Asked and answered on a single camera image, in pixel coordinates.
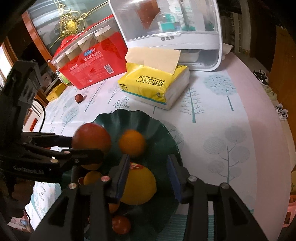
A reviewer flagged small orange kumquat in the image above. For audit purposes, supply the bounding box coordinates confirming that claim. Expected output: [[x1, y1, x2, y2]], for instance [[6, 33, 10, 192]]
[[83, 171, 101, 185]]

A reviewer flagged red yellow apple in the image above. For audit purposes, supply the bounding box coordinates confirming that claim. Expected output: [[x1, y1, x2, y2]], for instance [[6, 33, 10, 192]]
[[71, 122, 112, 171]]

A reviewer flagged yellow orange kumquat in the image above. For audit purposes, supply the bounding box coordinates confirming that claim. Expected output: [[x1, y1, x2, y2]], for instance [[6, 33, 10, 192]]
[[108, 203, 119, 213]]

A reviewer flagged red cherry tomato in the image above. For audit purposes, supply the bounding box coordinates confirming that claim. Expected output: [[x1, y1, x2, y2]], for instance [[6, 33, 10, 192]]
[[112, 216, 131, 235]]

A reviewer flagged small orange mandarin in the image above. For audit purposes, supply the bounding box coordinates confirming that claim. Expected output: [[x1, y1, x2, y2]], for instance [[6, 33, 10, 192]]
[[118, 130, 147, 157]]

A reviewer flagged large yellow orange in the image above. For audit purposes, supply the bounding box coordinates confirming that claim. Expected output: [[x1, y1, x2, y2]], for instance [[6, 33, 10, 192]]
[[120, 163, 157, 205]]

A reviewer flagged small red tomato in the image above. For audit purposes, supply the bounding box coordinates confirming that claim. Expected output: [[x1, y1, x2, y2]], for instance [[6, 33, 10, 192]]
[[78, 177, 84, 186]]

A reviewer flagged person's left hand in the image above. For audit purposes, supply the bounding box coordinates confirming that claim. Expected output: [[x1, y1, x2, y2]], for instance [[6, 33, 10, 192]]
[[1, 179, 35, 223]]

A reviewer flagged yellow flat box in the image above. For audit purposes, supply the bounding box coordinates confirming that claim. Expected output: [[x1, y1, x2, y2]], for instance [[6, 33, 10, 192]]
[[47, 83, 67, 102]]

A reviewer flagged lone brown lychee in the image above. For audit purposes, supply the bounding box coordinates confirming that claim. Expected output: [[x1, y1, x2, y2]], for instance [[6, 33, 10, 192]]
[[75, 94, 84, 103]]

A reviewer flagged dark green scalloped plate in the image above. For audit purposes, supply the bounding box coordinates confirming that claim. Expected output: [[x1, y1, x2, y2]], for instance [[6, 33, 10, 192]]
[[93, 109, 182, 240]]

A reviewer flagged red yogurt multipack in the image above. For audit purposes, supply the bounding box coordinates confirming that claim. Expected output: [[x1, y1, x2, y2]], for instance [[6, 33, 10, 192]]
[[51, 15, 128, 89]]

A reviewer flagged wooden glass cabinet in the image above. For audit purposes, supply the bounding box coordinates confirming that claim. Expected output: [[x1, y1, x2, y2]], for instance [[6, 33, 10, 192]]
[[1, 1, 111, 86]]

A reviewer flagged yellow tissue pack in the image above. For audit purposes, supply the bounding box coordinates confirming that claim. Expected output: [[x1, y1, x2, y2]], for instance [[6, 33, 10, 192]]
[[118, 47, 190, 110]]

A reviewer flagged white plastic storage case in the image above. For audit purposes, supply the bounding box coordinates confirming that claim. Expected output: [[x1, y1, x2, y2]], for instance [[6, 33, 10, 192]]
[[108, 0, 222, 71]]

